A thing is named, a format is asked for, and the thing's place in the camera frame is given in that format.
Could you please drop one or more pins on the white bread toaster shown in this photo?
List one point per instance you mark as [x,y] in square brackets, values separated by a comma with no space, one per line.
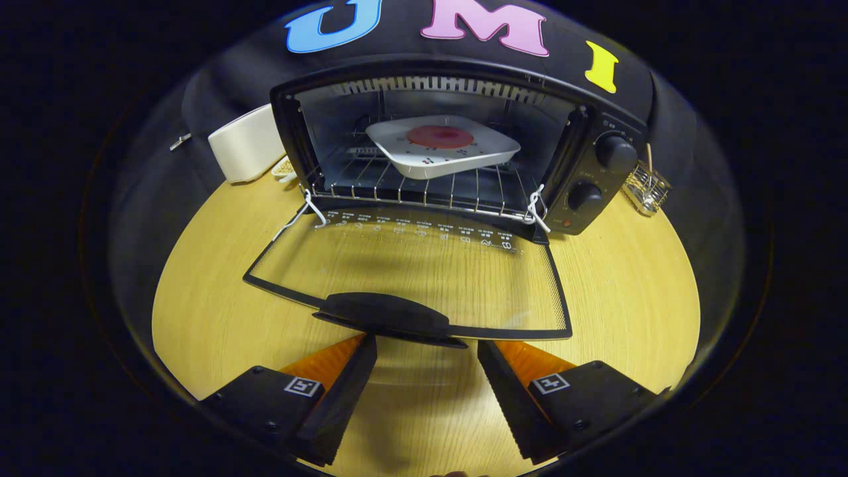
[245,146]

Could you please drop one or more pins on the silver metal clip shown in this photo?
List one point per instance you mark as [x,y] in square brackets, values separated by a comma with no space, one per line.
[179,141]

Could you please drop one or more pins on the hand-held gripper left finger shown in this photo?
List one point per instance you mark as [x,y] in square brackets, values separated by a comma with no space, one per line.
[341,407]

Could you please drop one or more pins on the black toaster oven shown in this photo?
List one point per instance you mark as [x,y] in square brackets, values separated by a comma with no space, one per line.
[599,177]

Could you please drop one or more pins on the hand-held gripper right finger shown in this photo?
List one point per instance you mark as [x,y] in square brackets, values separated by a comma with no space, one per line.
[507,404]

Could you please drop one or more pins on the wooden stick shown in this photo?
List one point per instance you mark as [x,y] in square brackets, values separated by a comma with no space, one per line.
[649,158]

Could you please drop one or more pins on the small white dish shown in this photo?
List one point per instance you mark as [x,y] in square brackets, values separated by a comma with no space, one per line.
[285,169]

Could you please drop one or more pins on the white square plate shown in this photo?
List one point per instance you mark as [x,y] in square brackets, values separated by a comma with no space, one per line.
[464,162]

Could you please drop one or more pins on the pink round ham slice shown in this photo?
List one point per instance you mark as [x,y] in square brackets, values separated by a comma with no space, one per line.
[440,136]

